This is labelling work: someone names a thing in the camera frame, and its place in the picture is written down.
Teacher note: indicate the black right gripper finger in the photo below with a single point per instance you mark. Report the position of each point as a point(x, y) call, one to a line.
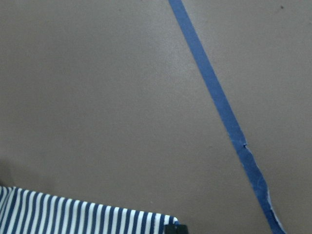
point(176, 229)

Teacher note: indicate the navy white striped polo shirt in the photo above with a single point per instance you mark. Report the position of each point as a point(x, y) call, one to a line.
point(29, 212)

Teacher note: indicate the brown paper table cover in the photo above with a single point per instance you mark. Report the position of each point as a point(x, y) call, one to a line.
point(102, 101)

